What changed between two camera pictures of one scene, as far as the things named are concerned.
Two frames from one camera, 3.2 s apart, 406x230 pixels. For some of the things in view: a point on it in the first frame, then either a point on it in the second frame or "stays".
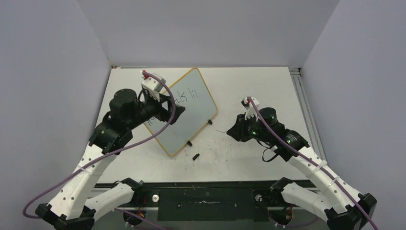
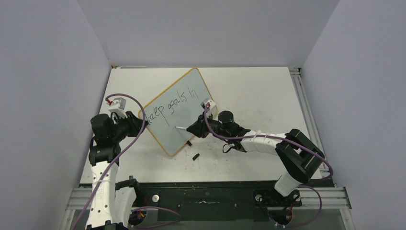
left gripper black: [177, 110] to [135, 124]
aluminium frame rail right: [316, 145] stays
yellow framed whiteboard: [192, 92] stays
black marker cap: [195, 157] stays
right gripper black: [238, 131] to [199, 128]
